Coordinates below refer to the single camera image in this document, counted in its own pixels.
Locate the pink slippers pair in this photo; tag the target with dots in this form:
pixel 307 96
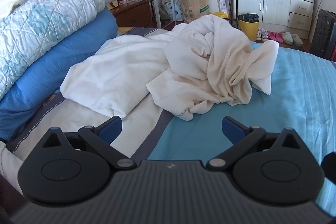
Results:
pixel 275 37

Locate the brown paper bag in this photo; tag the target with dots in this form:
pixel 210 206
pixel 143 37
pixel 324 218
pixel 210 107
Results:
pixel 193 7

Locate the clear plastic package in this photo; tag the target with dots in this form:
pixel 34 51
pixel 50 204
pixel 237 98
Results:
pixel 223 3

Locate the white plastic bag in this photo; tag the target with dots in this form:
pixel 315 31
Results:
pixel 173 10

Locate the plain white garment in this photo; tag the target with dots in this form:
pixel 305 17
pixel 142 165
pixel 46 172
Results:
pixel 113 69

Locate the yellow trash bin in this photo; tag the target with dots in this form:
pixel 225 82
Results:
pixel 248 29

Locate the light blue quilted blanket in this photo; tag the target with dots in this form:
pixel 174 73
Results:
pixel 52 11

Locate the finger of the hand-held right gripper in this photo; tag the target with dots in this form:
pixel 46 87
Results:
pixel 329 163

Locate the wooden nightstand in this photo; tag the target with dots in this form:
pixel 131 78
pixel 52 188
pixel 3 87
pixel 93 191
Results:
pixel 131 14

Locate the white sneakers pair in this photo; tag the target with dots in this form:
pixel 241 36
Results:
pixel 261 34

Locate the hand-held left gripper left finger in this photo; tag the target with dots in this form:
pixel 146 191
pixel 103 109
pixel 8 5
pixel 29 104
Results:
pixel 111 130

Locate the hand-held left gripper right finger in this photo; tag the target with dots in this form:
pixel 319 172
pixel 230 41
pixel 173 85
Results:
pixel 232 130

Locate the bed with blue striped sheet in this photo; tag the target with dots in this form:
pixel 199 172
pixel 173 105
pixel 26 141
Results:
pixel 288 82

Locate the loose papers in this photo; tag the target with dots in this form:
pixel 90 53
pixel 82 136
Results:
pixel 131 1

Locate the cream frog-print garment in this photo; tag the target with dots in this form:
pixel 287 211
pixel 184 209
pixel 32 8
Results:
pixel 223 56

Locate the yellow plastic bag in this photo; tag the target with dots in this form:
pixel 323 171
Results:
pixel 220 15

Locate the blue duvet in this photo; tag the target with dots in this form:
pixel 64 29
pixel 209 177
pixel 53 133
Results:
pixel 52 69

